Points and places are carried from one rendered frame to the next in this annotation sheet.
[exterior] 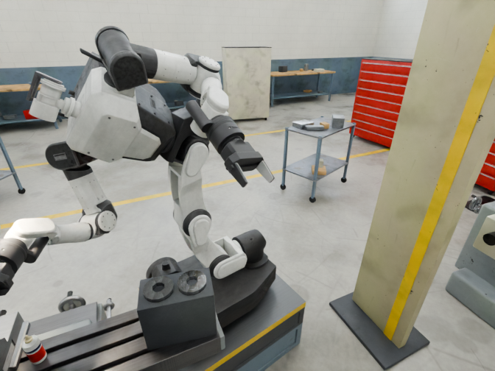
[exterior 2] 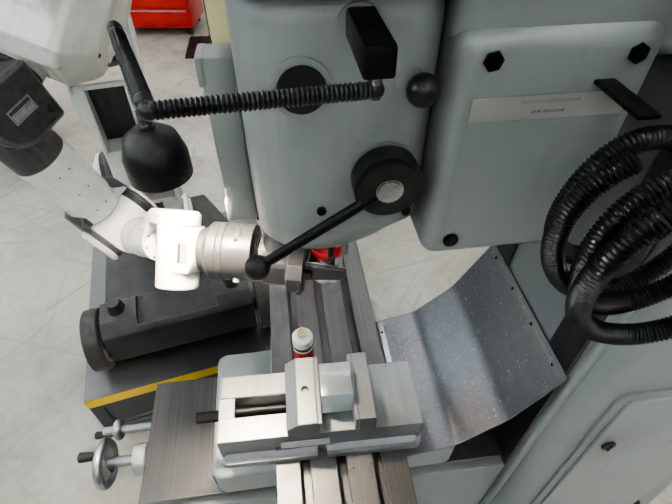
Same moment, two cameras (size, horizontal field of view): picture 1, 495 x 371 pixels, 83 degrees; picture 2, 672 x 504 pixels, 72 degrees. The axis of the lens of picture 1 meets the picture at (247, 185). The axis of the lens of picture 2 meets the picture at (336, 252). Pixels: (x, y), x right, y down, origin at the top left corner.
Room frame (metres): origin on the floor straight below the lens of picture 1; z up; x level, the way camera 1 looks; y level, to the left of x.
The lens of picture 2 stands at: (0.29, 1.11, 1.73)
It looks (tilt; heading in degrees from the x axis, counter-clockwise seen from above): 45 degrees down; 287
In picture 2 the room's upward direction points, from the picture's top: straight up
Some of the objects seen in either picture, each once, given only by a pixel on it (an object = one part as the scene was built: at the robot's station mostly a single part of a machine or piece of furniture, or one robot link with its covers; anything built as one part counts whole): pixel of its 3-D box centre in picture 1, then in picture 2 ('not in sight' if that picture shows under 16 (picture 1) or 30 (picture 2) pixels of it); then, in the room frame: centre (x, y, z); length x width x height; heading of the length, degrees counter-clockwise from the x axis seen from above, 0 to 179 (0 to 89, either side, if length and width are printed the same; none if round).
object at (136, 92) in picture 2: not in sight; (130, 67); (0.55, 0.81, 1.58); 0.17 x 0.01 x 0.01; 133
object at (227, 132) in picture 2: not in sight; (231, 140); (0.55, 0.69, 1.45); 0.04 x 0.04 x 0.21; 24
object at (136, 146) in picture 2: not in sight; (154, 151); (0.61, 0.74, 1.45); 0.07 x 0.07 x 0.06
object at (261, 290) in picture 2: not in sight; (262, 298); (0.83, 0.21, 0.50); 0.20 x 0.05 x 0.20; 125
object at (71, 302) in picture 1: (71, 311); (121, 461); (0.90, 0.85, 0.61); 0.16 x 0.12 x 0.12; 24
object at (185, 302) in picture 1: (179, 305); not in sight; (0.61, 0.22, 1.01); 0.22 x 0.12 x 0.20; 105
